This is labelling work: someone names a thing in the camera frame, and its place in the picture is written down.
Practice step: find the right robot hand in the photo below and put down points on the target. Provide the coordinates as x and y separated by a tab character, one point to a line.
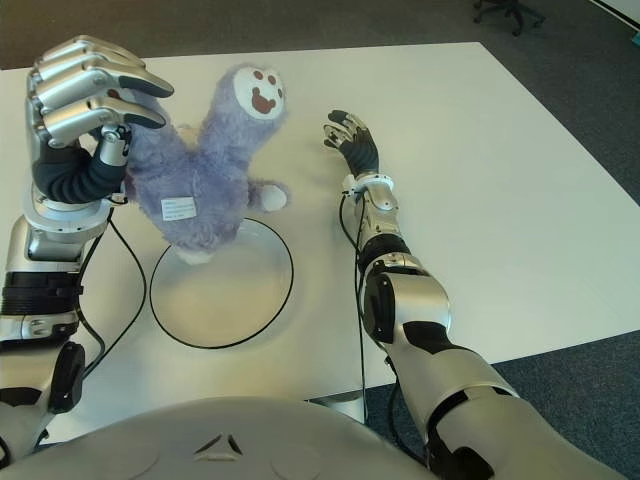
362	152

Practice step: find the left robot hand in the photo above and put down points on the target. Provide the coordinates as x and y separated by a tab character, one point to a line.
70	107

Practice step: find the purple plush bunny doll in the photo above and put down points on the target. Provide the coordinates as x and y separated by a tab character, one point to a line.
200	175

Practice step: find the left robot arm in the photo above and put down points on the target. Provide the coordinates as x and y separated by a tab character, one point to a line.
45	245

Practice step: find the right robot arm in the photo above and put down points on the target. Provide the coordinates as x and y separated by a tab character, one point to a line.
420	300

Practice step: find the white plate black rim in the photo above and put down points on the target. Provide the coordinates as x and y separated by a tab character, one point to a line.
220	305

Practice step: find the black office chair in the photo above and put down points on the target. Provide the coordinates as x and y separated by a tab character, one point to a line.
510	12

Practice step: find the silver table base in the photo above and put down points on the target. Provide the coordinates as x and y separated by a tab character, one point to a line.
345	400

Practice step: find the grey robot torso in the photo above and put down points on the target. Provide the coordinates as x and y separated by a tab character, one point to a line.
215	440

